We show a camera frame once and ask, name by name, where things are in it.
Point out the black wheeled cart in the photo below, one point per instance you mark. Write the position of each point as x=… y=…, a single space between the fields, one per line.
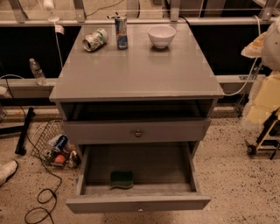
x=271 y=127

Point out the round metal drawer knob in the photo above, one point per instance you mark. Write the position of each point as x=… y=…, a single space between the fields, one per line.
x=138 y=133

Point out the clear plastic water bottle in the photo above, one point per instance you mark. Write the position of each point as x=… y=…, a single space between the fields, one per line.
x=37 y=72

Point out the white ceramic bowl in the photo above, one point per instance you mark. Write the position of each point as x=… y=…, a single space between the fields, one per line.
x=161 y=35

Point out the open grey bottom drawer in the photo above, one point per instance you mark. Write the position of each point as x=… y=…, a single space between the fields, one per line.
x=164 y=179

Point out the green yellow sponge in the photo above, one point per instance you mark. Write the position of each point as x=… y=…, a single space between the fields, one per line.
x=121 y=179

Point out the upright blue silver can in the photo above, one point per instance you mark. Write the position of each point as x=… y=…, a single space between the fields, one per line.
x=121 y=32

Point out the crushed green white can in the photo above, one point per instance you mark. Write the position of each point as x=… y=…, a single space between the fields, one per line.
x=95 y=40

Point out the wire basket on floor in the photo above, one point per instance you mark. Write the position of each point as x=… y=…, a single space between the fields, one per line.
x=43 y=148

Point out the white shoe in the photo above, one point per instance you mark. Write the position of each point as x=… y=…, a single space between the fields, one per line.
x=7 y=170

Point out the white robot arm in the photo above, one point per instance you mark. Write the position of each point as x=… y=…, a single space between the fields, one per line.
x=264 y=96

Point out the black bar on floor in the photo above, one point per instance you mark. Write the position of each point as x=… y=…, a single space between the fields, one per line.
x=20 y=149

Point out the orange ball in basket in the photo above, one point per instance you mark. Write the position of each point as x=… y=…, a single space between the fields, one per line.
x=60 y=159

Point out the grey wooden drawer cabinet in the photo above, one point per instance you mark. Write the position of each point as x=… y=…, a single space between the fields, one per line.
x=138 y=83

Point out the closed grey upper drawer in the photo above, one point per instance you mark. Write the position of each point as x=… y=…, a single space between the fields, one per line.
x=123 y=132

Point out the blue can in basket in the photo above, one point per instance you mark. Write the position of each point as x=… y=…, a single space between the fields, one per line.
x=60 y=143

